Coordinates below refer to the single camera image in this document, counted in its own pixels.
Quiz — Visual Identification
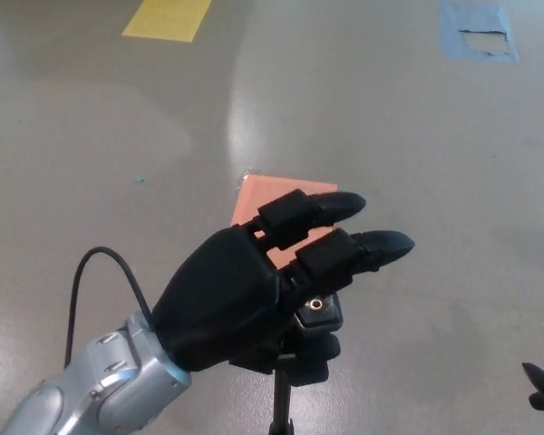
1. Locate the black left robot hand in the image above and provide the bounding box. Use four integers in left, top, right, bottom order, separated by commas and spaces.
152, 189, 417, 387

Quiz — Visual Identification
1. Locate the black tripod phone stand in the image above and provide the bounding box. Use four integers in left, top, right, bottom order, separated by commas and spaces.
267, 293, 344, 435

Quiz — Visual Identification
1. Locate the orange floor marker sheet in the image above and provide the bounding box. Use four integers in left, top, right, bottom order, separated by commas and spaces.
229, 174, 339, 273

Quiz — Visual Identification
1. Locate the yellow floor marker sheet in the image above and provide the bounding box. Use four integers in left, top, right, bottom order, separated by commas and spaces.
121, 0, 214, 44

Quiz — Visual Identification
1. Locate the torn blue floor marker sheet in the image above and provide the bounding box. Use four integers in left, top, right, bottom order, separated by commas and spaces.
437, 1, 520, 64

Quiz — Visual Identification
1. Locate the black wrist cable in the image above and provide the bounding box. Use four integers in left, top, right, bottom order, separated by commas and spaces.
64, 246, 155, 366

